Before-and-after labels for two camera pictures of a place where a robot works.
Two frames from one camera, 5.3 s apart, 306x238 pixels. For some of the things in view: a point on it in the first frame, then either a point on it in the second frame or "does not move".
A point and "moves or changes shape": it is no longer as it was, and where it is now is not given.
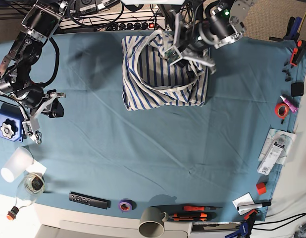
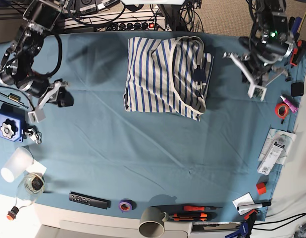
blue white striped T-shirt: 149,81 moves or changes shape
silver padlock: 37,137 does not move
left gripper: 190,42 -> 258,74
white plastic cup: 21,160 does not move
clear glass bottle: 29,191 does not move
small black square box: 297,89 does not move
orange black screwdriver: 188,208 does not move
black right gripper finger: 58,110 -> 65,98
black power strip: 159,26 does not move
